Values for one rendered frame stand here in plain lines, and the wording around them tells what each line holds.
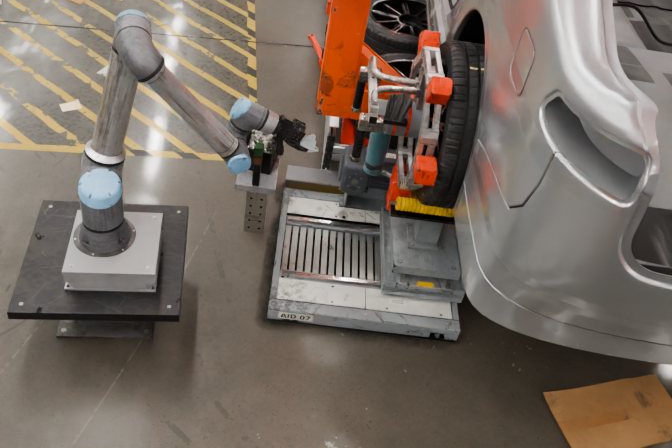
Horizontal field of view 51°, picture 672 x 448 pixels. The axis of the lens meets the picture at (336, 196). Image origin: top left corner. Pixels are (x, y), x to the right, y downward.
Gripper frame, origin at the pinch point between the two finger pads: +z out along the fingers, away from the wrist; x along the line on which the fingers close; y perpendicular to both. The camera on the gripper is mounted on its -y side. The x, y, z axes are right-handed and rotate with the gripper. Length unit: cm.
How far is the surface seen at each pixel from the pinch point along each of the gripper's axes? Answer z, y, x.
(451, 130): 26, 48, -25
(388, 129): 18.2, 24.9, -2.0
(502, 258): 28, 51, -88
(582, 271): 36, 68, -103
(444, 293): 81, -22, -23
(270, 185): -4.1, -28.4, 4.3
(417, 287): 69, -26, -22
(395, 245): 58, -24, -4
